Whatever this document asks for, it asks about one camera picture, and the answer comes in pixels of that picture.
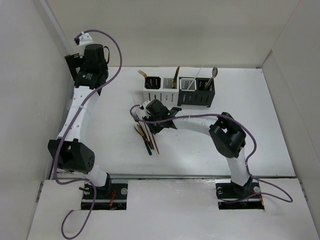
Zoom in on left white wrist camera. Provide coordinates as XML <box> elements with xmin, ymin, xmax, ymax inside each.
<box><xmin>74</xmin><ymin>31</ymin><xmax>94</xmax><ymax>46</ymax></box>

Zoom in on bronze knife green handle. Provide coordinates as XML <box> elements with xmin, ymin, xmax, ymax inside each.
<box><xmin>134</xmin><ymin>124</ymin><xmax>152</xmax><ymax>156</ymax></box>

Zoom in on aluminium rail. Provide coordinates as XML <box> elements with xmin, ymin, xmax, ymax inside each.
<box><xmin>110</xmin><ymin>173</ymin><xmax>231</xmax><ymax>180</ymax></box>
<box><xmin>49</xmin><ymin>68</ymin><xmax>95</xmax><ymax>181</ymax></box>

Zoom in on black utensil container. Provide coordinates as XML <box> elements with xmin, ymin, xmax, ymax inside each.
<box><xmin>177</xmin><ymin>77</ymin><xmax>216</xmax><ymax>108</ymax></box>

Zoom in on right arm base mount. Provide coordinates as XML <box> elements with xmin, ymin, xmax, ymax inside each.
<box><xmin>215</xmin><ymin>179</ymin><xmax>265</xmax><ymax>210</ymax></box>

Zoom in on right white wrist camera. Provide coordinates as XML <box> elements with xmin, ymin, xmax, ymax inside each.
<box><xmin>139</xmin><ymin>100</ymin><xmax>151</xmax><ymax>110</ymax></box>

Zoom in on white chopstick long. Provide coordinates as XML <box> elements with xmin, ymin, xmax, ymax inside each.
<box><xmin>131</xmin><ymin>99</ymin><xmax>160</xmax><ymax>157</ymax></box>

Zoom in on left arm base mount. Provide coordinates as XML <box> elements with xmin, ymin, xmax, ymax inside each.
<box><xmin>79</xmin><ymin>182</ymin><xmax>128</xmax><ymax>211</ymax></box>

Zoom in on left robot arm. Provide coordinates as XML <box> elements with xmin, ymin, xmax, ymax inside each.
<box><xmin>47</xmin><ymin>43</ymin><xmax>112</xmax><ymax>199</ymax></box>

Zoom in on gold fork green handle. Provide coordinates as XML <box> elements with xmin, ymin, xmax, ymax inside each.
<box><xmin>137</xmin><ymin>69</ymin><xmax>148</xmax><ymax>78</ymax></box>

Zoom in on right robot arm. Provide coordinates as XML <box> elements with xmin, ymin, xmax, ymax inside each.
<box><xmin>140</xmin><ymin>99</ymin><xmax>253</xmax><ymax>197</ymax></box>

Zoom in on copper chopstick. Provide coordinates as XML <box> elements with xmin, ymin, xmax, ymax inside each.
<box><xmin>143</xmin><ymin>122</ymin><xmax>159</xmax><ymax>155</ymax></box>

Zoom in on silver spoon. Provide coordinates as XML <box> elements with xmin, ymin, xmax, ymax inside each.
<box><xmin>203</xmin><ymin>67</ymin><xmax>219</xmax><ymax>91</ymax></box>

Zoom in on aluminium rail front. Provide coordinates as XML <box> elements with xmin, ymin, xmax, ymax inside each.
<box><xmin>110</xmin><ymin>173</ymin><xmax>231</xmax><ymax>180</ymax></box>

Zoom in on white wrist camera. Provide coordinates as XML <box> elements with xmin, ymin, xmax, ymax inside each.
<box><xmin>139</xmin><ymin>100</ymin><xmax>151</xmax><ymax>110</ymax></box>
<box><xmin>74</xmin><ymin>31</ymin><xmax>94</xmax><ymax>46</ymax></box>

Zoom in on aluminium rail left side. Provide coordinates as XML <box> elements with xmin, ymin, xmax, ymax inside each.
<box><xmin>49</xmin><ymin>68</ymin><xmax>95</xmax><ymax>181</ymax></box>

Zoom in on white utensil container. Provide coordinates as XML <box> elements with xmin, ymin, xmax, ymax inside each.
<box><xmin>142</xmin><ymin>76</ymin><xmax>180</xmax><ymax>106</ymax></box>

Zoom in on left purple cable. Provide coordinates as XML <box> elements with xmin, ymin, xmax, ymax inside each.
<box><xmin>53</xmin><ymin>29</ymin><xmax>123</xmax><ymax>238</ymax></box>

